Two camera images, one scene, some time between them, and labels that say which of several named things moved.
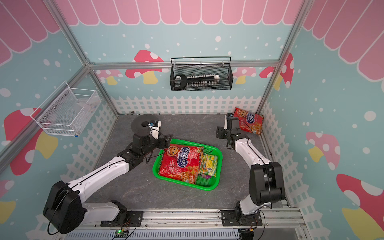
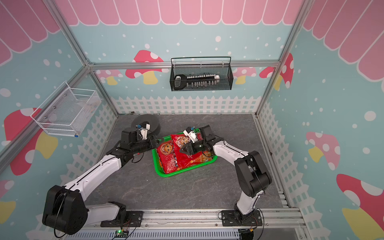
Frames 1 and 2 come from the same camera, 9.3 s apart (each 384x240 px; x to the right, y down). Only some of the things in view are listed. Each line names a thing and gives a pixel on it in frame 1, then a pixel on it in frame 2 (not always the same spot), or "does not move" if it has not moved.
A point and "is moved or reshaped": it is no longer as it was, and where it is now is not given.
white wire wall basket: (66, 114) does not move
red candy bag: (249, 121) to (184, 160)
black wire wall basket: (201, 73) does not move
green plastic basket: (211, 183) to (177, 172)
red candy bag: (181, 163) is moved or reshaped
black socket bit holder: (181, 81) does not move
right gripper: (220, 131) to (190, 149)
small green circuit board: (121, 233) does not move
